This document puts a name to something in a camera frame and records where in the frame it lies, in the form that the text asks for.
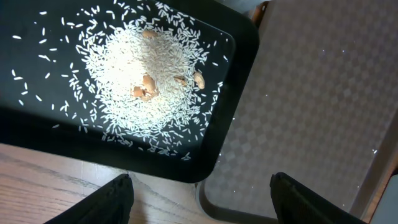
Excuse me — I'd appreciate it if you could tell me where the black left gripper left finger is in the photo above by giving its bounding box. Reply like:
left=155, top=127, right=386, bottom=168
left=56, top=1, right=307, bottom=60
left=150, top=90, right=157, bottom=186
left=45, top=174, right=134, bottom=224

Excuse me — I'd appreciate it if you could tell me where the grey dishwasher rack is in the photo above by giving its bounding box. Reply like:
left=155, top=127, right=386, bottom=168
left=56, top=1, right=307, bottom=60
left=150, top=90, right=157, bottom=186
left=370, top=175, right=398, bottom=224

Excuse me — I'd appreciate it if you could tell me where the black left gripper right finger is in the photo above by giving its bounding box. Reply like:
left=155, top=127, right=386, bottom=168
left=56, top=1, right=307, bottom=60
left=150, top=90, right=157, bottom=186
left=270, top=172, right=366, bottom=224

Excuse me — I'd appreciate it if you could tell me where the black tray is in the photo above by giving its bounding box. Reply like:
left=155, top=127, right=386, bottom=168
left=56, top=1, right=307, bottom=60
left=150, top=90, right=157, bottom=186
left=1, top=1, right=259, bottom=183

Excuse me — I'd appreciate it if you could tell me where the brown serving tray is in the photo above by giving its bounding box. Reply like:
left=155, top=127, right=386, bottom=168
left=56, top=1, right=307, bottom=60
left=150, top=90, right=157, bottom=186
left=197, top=0, right=397, bottom=223

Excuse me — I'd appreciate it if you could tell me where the pile of white rice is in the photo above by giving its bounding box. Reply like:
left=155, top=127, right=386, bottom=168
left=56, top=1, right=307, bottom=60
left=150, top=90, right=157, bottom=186
left=11, top=0, right=229, bottom=162

